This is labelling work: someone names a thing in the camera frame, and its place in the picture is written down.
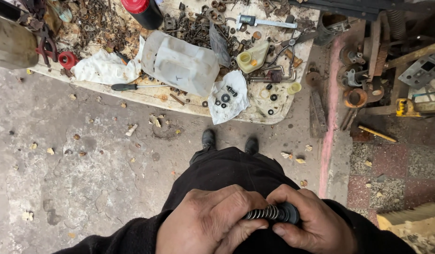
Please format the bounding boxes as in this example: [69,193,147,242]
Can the person's right hand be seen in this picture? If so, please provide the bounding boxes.
[267,184,358,254]

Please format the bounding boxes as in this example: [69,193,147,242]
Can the person's left hand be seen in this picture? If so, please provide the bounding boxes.
[156,184,270,254]

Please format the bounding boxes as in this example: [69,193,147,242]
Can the piston with spring and seal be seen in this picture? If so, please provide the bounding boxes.
[242,202,301,226]

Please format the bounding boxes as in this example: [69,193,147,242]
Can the person's black trousers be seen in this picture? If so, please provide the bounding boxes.
[161,146,310,254]

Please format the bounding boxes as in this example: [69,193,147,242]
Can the person's black left shoe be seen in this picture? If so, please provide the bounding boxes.
[201,129,217,151]

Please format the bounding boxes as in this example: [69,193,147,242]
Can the person's black shoe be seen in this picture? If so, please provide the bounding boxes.
[244,137,260,155]
[201,129,217,151]

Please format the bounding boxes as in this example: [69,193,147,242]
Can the person's black right shoe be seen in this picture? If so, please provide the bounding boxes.
[244,137,260,155]

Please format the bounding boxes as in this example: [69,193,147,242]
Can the pale wooden block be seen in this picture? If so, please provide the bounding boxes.
[376,201,435,254]

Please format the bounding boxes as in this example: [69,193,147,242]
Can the dark metal wedge bar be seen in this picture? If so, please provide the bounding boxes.
[309,91,328,139]

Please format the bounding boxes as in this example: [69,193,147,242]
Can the rusty metal rod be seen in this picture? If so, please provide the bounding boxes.
[169,93,186,107]

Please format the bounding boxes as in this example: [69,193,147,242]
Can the rusty metal disc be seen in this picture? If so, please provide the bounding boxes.
[305,71,322,88]

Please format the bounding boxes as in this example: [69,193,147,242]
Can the bent metal hex key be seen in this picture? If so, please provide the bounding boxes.
[249,65,298,84]

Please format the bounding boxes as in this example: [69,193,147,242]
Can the white plastic canister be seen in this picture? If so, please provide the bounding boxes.
[141,30,220,98]

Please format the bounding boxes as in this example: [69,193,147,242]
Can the cream plastic reservoir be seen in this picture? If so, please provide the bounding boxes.
[236,40,270,74]

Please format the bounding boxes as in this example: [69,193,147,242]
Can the clear plastic bag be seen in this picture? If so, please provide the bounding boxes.
[208,22,232,68]

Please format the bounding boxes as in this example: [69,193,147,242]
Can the heap of rusty machine parts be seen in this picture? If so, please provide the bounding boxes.
[336,0,435,132]

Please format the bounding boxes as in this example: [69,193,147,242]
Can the large crumpled white cloth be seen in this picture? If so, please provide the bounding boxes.
[71,35,146,85]

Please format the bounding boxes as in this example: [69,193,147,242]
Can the heap of dark bolts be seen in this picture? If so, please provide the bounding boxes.
[162,0,247,55]

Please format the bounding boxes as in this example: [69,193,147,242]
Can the circlip pliers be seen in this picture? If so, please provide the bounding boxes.
[266,30,321,77]

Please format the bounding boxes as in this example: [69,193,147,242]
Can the grey metal cylinder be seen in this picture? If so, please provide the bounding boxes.
[313,12,351,47]

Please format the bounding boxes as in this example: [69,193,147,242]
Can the digital caliper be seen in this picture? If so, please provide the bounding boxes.
[235,14,298,32]

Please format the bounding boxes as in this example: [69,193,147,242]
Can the red round plastic cap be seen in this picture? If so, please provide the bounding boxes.
[57,51,80,70]

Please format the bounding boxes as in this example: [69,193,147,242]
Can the black bottle with red cap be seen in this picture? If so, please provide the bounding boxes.
[120,0,164,31]

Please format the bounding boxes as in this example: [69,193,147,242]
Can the heap of rusty nuts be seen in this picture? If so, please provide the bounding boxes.
[60,0,142,55]

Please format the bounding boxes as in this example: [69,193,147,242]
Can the tan metal drum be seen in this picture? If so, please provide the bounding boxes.
[0,12,39,70]

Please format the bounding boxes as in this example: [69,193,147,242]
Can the yellow handled stick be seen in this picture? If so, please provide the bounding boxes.
[358,125,398,144]

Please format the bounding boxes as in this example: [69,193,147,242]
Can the black handled screwdriver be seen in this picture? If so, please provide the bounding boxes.
[111,83,171,92]

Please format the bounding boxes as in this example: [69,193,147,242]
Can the red handled pliers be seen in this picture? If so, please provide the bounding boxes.
[34,24,59,68]

